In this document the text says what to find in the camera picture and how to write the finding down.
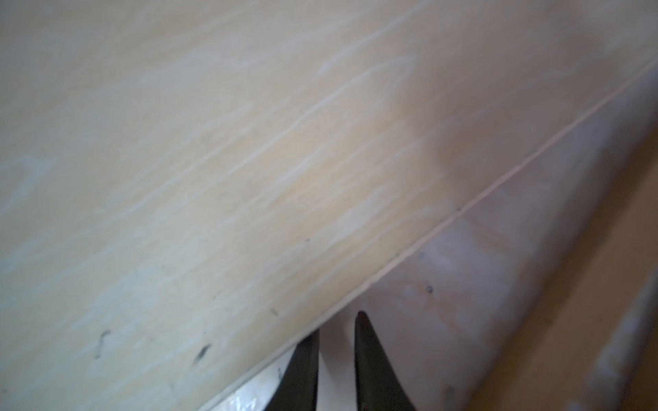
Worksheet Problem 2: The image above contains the plywood board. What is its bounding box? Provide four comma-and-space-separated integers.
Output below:
1, 1, 657, 410

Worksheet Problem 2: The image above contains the wooden easel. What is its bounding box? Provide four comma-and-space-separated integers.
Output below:
468, 131, 657, 410

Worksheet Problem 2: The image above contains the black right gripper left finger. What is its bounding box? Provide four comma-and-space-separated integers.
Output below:
265, 330, 320, 411

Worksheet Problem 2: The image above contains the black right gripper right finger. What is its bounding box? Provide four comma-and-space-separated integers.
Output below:
354, 311, 416, 411

